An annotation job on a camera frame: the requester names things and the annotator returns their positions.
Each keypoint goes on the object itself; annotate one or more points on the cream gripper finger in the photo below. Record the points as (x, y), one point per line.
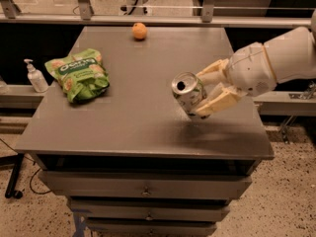
(219, 99)
(214, 73)

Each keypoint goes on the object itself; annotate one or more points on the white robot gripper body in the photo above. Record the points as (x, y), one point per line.
(249, 69)

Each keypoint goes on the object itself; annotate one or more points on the green white 7up can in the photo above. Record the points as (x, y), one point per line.
(189, 92)

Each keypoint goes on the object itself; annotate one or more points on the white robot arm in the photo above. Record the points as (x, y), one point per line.
(291, 56)

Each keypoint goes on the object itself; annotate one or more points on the orange fruit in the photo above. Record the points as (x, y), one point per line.
(139, 31)

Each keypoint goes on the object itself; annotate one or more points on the grey drawer cabinet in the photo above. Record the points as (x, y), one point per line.
(137, 126)

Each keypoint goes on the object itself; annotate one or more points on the green snack chip bag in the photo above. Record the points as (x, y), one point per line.
(81, 76)

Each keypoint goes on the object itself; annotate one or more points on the middle grey drawer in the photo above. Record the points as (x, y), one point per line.
(149, 209)

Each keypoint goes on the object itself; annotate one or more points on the grey drawer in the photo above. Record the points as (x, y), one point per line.
(149, 209)
(160, 227)
(134, 185)

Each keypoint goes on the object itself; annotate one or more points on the top grey drawer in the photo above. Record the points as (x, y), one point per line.
(134, 185)

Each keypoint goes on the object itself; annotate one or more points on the white pump sanitizer bottle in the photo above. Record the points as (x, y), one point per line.
(36, 78)

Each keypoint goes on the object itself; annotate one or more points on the bottom grey drawer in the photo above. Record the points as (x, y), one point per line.
(160, 227)

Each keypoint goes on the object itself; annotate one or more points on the black stand leg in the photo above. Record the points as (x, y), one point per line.
(15, 163)

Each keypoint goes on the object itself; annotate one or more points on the metal railing frame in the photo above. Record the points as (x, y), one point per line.
(275, 14)

